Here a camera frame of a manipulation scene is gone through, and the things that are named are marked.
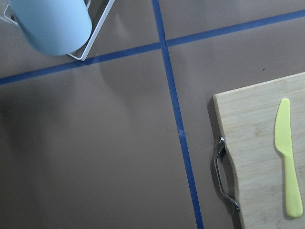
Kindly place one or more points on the light blue cup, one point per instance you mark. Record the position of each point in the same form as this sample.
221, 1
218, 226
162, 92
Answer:
53, 27

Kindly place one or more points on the metal cutting board handle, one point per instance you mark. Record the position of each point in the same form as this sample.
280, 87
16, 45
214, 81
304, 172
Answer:
220, 150

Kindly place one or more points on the white wire cup rack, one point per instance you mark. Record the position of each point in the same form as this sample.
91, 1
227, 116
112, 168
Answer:
98, 11

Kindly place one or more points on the yellow plastic knife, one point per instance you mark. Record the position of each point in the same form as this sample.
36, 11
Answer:
283, 144

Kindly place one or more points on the bamboo cutting board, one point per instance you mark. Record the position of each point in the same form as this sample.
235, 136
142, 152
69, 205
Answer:
246, 118

